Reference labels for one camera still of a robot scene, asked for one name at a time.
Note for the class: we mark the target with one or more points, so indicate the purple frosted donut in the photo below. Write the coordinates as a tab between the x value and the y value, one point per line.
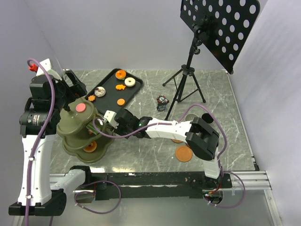
99	126

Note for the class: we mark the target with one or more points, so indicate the orange donut front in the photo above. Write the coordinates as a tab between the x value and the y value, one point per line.
91	147

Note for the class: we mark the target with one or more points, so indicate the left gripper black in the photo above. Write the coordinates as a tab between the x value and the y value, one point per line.
75	91

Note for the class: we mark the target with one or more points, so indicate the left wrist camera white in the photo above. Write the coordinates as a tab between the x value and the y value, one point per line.
47	65

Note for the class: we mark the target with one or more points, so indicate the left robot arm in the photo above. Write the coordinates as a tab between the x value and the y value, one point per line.
38	124

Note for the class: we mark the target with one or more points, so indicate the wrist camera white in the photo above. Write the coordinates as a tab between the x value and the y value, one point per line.
47	65
110	117

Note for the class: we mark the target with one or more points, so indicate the orange star cookie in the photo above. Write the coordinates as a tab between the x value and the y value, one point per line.
120	87

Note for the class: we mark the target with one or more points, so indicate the black music stand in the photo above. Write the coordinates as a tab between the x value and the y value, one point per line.
222	26

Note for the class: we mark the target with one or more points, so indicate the orange coaster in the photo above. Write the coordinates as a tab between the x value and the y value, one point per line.
183	153
177	141

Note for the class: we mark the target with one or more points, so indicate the black cartoon figurine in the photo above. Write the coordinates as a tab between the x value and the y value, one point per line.
162	102

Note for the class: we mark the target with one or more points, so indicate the orange round cookie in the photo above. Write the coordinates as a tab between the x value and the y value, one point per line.
121	102

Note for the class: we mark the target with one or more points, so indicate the orange flower cookie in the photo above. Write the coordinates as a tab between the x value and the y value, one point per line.
91	98

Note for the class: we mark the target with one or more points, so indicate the black base frame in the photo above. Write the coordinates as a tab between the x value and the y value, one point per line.
148	184

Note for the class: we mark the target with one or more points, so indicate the green layered cake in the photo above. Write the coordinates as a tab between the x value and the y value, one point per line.
92	130

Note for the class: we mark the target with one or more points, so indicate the orange donut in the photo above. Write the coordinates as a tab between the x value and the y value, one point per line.
91	147
120	74

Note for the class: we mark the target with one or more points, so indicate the striped ceramic cup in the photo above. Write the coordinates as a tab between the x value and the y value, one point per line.
190	117

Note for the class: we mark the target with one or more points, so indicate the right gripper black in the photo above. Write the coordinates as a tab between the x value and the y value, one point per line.
118	131

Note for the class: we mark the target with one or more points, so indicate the orange coaster left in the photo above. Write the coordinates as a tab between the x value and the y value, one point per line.
177	141

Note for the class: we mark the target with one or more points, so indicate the white cream donut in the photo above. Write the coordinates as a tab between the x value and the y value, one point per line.
130	81

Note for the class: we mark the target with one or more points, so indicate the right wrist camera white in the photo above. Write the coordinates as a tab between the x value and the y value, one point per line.
110	117

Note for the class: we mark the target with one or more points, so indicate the orange coaster front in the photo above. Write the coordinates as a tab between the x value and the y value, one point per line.
183	153

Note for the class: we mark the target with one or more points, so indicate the dark brown mug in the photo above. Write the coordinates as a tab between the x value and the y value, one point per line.
207	118

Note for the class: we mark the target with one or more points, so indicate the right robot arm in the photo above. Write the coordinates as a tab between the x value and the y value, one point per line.
200	137

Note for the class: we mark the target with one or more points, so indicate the black serving tray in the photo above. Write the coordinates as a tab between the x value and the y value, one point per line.
109	101

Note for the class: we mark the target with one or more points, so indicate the green three-tier serving stand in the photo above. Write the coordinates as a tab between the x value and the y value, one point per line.
75	137

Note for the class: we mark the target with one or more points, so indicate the pink round cookie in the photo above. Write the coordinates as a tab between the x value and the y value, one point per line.
81	107

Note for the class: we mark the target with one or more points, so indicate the chocolate sprinkle donut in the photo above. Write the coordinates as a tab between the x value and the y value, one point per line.
100	91

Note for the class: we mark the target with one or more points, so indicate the orange donut back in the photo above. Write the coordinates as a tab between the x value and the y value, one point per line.
120	74

